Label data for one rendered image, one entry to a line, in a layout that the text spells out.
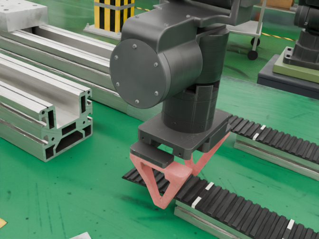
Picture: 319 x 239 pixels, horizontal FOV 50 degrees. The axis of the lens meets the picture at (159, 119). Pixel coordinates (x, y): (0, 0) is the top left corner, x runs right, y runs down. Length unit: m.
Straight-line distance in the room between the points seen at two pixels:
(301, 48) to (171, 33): 0.71
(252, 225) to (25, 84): 0.42
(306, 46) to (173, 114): 0.65
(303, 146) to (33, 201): 0.39
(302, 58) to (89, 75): 0.55
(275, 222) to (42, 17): 0.67
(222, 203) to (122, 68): 0.21
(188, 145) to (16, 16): 0.57
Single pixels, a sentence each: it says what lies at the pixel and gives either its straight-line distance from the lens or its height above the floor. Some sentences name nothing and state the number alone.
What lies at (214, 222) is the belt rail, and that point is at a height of 0.80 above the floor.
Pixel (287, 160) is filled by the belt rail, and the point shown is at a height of 0.79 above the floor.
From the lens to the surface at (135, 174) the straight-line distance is 0.45.
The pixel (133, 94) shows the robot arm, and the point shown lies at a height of 0.97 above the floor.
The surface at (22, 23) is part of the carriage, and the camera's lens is 0.84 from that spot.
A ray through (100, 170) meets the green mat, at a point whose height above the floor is 0.78.
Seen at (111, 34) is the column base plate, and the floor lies 0.03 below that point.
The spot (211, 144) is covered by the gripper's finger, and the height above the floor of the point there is 0.89.
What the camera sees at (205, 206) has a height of 0.81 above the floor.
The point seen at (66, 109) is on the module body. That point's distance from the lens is 0.55.
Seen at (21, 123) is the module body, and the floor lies 0.83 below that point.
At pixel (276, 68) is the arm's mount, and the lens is 0.94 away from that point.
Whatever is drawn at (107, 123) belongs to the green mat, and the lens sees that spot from 0.61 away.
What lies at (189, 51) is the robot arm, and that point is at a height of 1.00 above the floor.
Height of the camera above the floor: 1.09
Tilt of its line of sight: 30 degrees down
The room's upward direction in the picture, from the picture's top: 5 degrees clockwise
